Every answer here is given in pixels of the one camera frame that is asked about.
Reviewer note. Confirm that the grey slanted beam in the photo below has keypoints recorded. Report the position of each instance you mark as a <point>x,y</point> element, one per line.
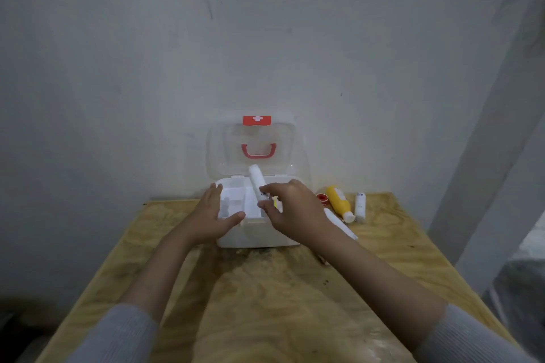
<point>489,141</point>

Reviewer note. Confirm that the person's right thumb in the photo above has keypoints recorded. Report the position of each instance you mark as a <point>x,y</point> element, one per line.
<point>269,213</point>

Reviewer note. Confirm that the person's right forearm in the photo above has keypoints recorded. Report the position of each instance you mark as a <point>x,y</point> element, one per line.
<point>391,290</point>

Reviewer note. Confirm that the person's right middle finger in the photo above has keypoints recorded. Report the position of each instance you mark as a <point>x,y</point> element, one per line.
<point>298,183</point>

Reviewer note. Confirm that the person's left hand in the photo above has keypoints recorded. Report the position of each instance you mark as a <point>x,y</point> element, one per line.
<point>204,218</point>

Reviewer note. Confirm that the yellow bottle with white cap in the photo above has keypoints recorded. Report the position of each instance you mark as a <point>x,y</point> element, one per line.
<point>339,202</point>

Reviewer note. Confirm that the person's left thumb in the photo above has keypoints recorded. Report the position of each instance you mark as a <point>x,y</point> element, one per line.
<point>232,219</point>

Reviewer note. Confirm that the person's right hand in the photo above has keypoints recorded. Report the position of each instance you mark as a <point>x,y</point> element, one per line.
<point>300,214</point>

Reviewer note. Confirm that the white first aid box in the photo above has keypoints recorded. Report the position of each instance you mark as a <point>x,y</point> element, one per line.
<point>255,150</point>

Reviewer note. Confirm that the person's left forearm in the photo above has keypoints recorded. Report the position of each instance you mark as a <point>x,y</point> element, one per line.
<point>144,290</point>

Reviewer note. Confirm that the white ointment tube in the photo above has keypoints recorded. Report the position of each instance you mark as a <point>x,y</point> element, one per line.
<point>256,179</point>

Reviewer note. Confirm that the small white blue-labelled bottle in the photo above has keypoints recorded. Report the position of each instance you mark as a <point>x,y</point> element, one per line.
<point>360,207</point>

